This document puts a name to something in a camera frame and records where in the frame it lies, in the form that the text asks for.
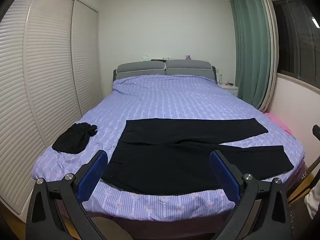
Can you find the green curtain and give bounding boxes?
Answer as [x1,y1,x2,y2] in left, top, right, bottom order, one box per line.
[229,0,273,110]

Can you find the dark window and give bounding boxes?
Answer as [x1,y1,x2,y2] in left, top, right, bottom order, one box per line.
[271,0,320,89]

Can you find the white nightstand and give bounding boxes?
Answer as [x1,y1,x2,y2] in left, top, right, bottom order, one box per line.
[219,82,239,97]

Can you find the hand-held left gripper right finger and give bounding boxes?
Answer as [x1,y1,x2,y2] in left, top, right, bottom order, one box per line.
[209,150,293,240]

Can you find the bed with purple sheet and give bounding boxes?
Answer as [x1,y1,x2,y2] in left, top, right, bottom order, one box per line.
[31,74,307,223]

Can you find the grey headboard cushion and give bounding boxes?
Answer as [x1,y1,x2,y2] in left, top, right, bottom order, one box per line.
[165,59,217,83]
[116,61,166,80]

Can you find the white cloth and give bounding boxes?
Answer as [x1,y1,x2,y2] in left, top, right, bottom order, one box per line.
[304,182,320,219]

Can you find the pink cloth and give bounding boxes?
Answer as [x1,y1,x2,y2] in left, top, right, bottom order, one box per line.
[264,112,293,135]

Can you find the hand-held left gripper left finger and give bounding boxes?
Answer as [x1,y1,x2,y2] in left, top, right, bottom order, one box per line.
[26,150,109,240]

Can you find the black pants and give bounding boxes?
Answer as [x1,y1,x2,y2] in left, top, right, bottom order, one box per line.
[100,118,295,196]

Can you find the small black folded garment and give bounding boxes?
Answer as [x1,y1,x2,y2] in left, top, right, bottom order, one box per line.
[52,122,98,155]

